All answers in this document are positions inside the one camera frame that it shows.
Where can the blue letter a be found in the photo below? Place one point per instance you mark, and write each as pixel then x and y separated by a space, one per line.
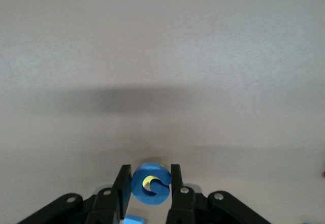
pixel 133 219

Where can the blue letter c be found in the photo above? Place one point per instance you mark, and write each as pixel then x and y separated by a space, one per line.
pixel 138 183

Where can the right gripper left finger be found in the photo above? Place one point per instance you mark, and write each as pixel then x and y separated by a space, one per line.
pixel 124 188

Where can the yellow letter k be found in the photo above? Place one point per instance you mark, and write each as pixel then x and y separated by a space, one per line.
pixel 147 180

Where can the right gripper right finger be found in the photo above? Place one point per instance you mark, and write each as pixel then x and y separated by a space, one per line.
pixel 176 178

